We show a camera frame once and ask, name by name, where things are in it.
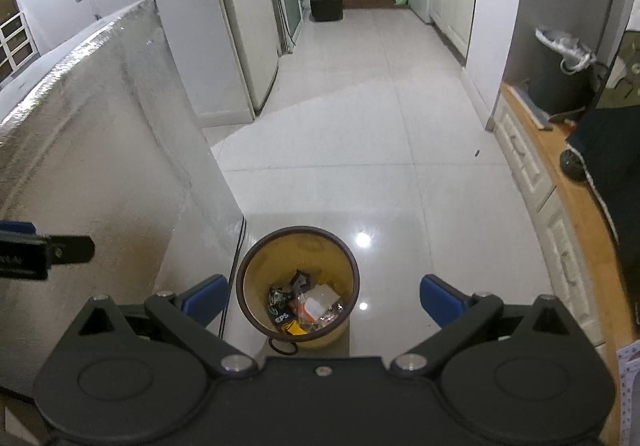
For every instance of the white refrigerator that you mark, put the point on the white refrigerator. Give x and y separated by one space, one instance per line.
245 26

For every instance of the dark wrapper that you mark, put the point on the dark wrapper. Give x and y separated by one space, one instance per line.
301 278

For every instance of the round yellow-lined trash bin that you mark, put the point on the round yellow-lined trash bin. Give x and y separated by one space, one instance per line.
260 266

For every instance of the grey flat tray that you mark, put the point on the grey flat tray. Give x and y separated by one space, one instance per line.
532 108

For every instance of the clear plastic packaging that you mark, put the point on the clear plastic packaging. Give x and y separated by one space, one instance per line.
320 298

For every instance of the dark grey bin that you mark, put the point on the dark grey bin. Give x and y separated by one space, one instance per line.
555 91

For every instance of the light patterned cloth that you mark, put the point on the light patterned cloth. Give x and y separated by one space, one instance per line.
631 391

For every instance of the dark blue cloth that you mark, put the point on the dark blue cloth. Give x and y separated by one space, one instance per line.
615 166

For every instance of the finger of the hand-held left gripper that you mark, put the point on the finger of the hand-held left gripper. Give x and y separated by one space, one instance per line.
16 227

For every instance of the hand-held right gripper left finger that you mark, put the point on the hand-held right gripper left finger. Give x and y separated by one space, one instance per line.
205 300

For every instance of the black round object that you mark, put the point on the black round object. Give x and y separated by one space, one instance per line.
572 163

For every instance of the white cabinet with wooden top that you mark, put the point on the white cabinet with wooden top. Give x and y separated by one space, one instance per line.
530 176

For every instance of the yellow snack packet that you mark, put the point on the yellow snack packet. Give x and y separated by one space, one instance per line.
295 330

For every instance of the black printed snack packet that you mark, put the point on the black printed snack packet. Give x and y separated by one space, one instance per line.
281 308

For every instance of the black crate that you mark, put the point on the black crate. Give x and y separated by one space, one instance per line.
327 7

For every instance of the silver foil covered table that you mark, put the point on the silver foil covered table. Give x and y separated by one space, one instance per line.
100 151

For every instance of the small orange item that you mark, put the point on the small orange item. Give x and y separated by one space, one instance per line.
306 313

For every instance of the white lattice cabinet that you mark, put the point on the white lattice cabinet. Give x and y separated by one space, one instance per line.
15 46

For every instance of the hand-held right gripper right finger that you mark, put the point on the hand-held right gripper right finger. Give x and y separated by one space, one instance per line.
440 300

